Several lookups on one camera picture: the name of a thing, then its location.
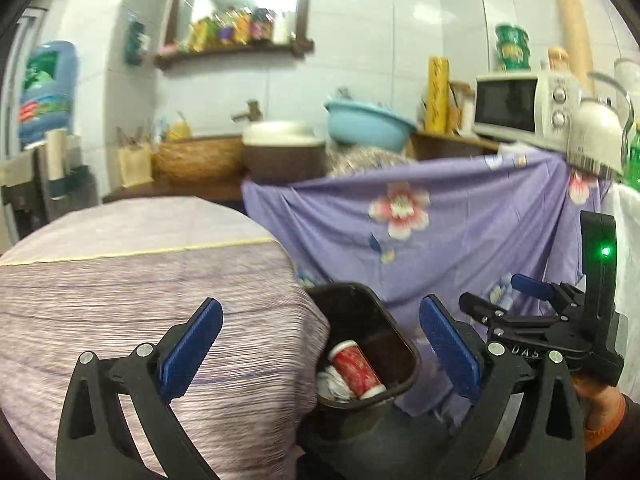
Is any person's right hand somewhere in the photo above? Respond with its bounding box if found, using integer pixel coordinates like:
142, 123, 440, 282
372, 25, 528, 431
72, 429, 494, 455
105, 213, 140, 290
572, 374, 627, 452

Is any dark wall pocket holder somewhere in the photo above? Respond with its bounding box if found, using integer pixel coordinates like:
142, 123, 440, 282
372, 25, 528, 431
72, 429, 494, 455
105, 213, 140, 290
124, 14, 150, 66

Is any purple floral cloth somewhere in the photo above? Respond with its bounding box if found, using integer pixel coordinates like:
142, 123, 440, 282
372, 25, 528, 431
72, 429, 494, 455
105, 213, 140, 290
242, 151, 608, 426

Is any black trash bin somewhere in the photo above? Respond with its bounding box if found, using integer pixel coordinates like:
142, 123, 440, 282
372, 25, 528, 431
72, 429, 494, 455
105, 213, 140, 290
297, 282, 421, 452

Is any yellow soap dispenser bottle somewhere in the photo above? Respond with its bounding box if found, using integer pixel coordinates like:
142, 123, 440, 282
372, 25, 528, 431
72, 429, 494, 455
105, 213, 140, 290
167, 112, 192, 142

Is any blue water jug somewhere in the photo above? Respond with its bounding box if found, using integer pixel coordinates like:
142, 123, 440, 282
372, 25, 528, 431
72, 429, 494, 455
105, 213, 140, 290
18, 40, 78, 148

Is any water dispenser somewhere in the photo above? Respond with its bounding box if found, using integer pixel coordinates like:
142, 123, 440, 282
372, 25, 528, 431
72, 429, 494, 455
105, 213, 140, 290
1, 133, 100, 246

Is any woven basket sink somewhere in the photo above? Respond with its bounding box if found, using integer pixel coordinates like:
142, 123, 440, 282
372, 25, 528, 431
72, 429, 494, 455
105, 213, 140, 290
152, 134, 245, 183

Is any wooden framed wall shelf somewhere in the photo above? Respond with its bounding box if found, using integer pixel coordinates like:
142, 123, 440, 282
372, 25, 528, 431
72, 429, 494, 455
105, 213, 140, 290
154, 0, 314, 70

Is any beige utensil holder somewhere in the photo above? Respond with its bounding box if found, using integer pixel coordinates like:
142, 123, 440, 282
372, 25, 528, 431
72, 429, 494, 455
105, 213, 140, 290
118, 143, 153, 188

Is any white kettle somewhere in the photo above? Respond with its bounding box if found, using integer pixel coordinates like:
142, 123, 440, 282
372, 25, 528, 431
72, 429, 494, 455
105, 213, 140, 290
566, 72, 634, 180

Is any yellow tall box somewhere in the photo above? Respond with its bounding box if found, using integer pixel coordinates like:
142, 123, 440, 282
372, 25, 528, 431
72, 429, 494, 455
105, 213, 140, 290
424, 56, 449, 133

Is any white microwave oven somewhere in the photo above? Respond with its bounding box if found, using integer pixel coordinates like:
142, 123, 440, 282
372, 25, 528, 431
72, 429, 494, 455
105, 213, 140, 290
472, 70, 585, 153

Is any brown cream rice cooker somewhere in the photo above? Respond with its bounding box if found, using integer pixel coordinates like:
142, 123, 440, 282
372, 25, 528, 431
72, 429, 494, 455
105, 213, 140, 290
242, 120, 326, 185

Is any paper towel roll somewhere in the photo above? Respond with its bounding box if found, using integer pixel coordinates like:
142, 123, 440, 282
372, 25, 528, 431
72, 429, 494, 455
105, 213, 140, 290
46, 128, 67, 181

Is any yellow green snack wrapper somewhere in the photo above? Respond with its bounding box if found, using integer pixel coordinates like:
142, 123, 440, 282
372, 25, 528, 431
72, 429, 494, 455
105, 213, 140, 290
317, 365, 357, 403

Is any bronze faucet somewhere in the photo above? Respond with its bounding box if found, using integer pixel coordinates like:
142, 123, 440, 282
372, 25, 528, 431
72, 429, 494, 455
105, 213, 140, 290
231, 100, 264, 124

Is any light blue plastic basin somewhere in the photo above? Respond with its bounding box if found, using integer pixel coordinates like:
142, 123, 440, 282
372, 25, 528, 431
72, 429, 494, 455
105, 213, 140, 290
324, 99, 418, 153

